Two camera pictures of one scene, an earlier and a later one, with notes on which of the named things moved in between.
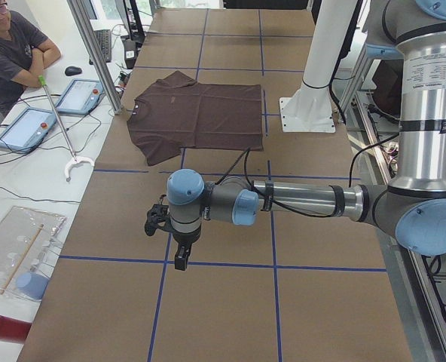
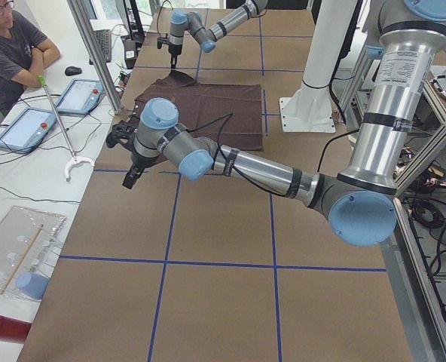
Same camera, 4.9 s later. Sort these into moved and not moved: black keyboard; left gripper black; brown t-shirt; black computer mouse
Moved: left gripper black
Not moved: black keyboard; brown t-shirt; black computer mouse
